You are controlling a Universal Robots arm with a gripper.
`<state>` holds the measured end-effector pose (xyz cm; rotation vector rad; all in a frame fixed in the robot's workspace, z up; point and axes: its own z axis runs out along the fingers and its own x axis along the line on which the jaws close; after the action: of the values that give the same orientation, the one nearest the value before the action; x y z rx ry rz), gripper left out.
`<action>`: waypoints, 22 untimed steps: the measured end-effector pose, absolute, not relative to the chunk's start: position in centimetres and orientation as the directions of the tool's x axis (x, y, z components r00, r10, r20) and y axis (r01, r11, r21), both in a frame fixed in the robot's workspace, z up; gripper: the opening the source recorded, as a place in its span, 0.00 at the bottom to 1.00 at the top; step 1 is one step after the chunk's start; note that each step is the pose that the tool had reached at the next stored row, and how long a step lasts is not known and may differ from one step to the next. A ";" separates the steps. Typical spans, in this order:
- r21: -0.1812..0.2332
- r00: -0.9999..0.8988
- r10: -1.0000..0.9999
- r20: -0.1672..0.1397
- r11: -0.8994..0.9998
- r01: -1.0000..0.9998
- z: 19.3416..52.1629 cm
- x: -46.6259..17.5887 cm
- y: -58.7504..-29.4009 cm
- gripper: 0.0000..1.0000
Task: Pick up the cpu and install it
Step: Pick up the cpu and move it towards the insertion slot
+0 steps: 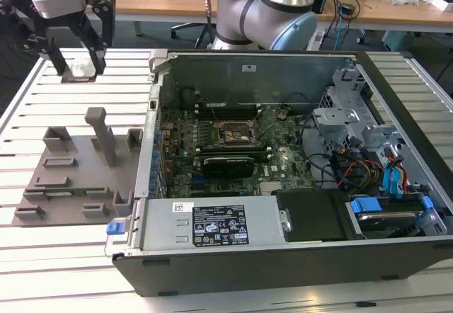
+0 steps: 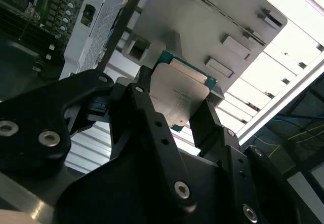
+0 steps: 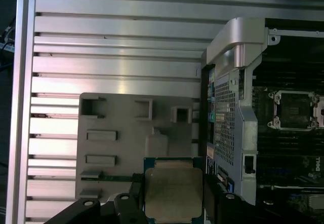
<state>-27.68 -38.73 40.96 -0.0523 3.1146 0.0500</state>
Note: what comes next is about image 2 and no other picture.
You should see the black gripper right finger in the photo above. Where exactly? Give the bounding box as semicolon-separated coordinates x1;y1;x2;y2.
189;99;302;224

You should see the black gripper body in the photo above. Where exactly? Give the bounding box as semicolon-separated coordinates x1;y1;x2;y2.
54;150;244;224

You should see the silver CPU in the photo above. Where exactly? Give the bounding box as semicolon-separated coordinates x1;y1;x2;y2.
149;49;218;133

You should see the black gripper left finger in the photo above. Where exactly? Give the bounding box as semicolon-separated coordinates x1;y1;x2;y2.
0;65;197;209

